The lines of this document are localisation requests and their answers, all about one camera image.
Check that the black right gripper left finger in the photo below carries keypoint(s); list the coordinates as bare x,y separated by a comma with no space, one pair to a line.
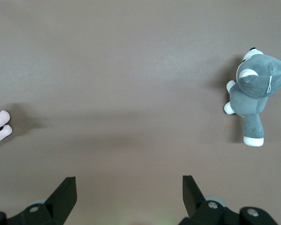
51,211

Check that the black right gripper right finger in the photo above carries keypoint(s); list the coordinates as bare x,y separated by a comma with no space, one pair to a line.
201,213

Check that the grey white husky plush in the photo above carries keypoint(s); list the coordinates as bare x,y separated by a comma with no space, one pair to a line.
250,93

